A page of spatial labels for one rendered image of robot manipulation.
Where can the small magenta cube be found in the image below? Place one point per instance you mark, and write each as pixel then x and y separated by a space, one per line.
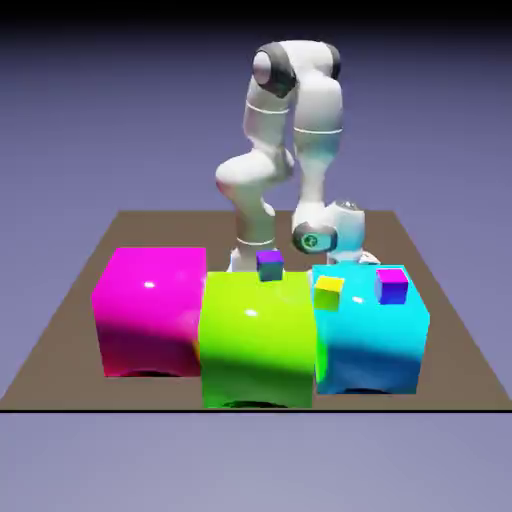
pixel 392 288

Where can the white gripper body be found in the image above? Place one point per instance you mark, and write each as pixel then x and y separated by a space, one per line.
pixel 366 258

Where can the large magenta box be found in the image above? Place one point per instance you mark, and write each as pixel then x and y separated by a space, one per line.
pixel 148 304

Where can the large cyan box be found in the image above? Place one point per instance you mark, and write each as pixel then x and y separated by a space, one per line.
pixel 372 344

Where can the large green box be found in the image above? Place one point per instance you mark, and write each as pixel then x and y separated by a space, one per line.
pixel 256 340

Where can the small violet cube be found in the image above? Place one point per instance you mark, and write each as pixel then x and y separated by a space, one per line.
pixel 270 266

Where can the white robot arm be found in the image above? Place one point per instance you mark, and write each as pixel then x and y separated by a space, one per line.
pixel 316 104

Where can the small yellow cube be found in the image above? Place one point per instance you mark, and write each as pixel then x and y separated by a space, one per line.
pixel 328 294

